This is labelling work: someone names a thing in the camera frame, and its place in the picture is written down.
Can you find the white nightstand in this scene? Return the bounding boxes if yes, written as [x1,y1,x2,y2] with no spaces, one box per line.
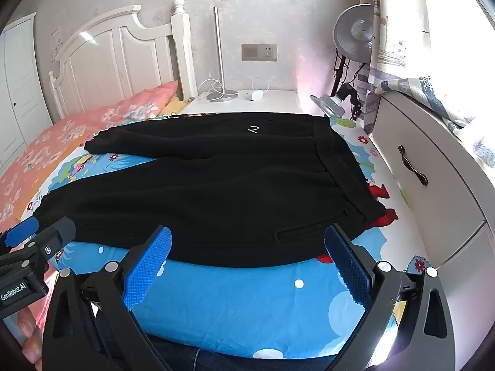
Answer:
[176,89,304,118]

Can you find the white drawer cabinet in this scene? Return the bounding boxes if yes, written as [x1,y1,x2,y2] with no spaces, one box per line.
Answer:
[369,89,495,356]

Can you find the blue printed bedsheet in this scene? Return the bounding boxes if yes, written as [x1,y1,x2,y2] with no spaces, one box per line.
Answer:
[21,114,430,360]

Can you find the small white charger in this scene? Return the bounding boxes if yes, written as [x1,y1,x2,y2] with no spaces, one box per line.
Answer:
[247,77,271,102]

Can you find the white wardrobe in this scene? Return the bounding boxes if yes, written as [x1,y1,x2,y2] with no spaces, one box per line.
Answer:
[0,13,55,171]

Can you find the white wooden headboard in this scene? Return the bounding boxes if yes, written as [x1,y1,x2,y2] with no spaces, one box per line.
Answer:
[48,0,198,120]

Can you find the white cable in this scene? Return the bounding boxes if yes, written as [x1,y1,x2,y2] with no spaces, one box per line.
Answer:
[197,78,225,99]

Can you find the black lamp stand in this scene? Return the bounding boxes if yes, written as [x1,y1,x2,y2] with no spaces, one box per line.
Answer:
[333,52,364,120]

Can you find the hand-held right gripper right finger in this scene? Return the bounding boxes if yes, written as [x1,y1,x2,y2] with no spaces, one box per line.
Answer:
[324,223,457,371]

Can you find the dark drawer handle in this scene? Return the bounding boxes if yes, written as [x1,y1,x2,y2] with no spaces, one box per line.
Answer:
[398,145,428,187]

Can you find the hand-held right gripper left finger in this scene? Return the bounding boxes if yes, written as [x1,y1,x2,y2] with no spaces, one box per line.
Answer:
[42,225,173,371]

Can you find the small silver lamp head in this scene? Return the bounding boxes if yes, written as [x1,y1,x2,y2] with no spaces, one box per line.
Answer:
[309,93,346,118]

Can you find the black pants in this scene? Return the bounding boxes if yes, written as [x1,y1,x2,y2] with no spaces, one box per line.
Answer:
[33,112,387,269]

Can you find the silver pole lamp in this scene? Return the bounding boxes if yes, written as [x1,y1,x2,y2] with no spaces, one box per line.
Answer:
[206,6,239,102]

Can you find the pink floral quilt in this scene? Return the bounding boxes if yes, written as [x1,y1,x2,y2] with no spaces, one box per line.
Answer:
[0,80,180,318]

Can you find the grey wall outlet panel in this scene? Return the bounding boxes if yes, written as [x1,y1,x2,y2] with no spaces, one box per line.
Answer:
[242,44,278,62]

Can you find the yellow cloth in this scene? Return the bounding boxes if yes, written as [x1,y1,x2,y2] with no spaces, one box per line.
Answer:
[157,95,190,118]

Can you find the person's left hand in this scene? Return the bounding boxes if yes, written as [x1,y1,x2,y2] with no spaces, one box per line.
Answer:
[15,301,45,366]

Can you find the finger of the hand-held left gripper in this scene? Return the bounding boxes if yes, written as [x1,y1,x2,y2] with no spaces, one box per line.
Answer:
[0,216,41,254]
[11,217,76,275]

